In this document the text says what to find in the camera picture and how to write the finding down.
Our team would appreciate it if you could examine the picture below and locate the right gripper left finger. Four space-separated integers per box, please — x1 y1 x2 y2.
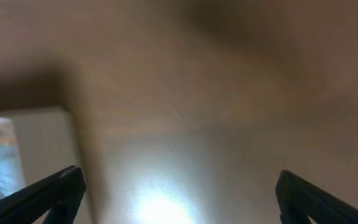
0 166 86 224

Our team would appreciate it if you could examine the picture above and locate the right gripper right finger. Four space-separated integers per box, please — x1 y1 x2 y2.
275 170 358 224

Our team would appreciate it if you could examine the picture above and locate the white cardboard box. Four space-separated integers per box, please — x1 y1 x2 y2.
0 108 92 223

